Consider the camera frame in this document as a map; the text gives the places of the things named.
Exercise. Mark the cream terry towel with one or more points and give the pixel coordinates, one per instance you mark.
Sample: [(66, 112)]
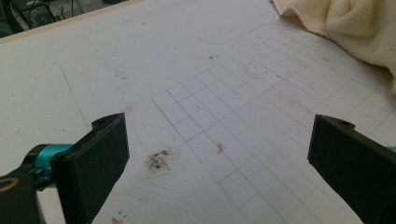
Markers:
[(358, 28)]

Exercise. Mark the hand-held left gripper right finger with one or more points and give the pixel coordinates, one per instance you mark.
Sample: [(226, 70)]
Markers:
[(351, 161)]

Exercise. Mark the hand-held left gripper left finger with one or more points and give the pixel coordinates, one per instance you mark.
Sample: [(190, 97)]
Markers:
[(90, 168)]

